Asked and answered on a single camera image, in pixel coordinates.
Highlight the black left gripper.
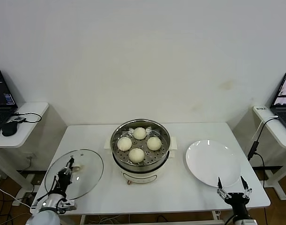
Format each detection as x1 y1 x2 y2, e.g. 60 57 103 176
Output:
52 157 75 195

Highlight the white steamed baozi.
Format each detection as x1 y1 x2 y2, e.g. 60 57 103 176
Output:
128 148 145 164
117 137 132 151
147 136 162 151
133 127 147 140

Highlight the white work table frame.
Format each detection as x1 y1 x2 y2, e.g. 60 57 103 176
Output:
81 207 227 225

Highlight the stainless steel steamer pot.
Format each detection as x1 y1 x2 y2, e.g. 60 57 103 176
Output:
110 119 171 166

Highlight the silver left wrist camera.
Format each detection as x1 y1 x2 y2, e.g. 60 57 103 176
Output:
56 199 77 213

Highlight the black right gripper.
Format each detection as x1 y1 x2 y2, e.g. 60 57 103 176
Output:
216 175 253 220

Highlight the black inline power adapter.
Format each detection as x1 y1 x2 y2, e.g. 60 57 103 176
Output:
247 140 260 161

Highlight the cream electric cooker base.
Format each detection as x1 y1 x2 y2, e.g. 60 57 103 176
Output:
103 137 178 186

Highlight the black computer mouse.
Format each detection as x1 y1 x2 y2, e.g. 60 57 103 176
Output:
1 121 18 137

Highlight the white cable bundle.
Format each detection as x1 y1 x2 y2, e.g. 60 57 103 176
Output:
95 216 121 225

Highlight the round glass pot lid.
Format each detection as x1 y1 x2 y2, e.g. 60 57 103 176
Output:
44 149 104 201

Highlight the black power cable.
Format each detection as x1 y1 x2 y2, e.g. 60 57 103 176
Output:
253 116 280 188

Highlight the white charging cable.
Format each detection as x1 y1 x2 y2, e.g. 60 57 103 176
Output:
253 114 278 141

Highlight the black cable with usb dongle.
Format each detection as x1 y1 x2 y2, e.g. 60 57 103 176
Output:
10 112 42 124

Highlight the white wall socket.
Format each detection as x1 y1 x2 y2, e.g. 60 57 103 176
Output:
25 152 38 162

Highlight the white round plate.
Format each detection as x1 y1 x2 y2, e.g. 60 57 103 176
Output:
185 140 242 188

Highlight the white floor cable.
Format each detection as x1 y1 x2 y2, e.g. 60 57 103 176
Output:
0 182 32 209

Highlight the white side desk with mouse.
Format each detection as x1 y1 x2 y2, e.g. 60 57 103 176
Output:
0 102 68 207

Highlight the grey laptop with pink windows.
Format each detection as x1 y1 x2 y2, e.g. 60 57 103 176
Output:
270 71 286 135

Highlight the black laptop with dark screen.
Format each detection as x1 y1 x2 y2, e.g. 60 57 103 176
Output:
0 68 19 139

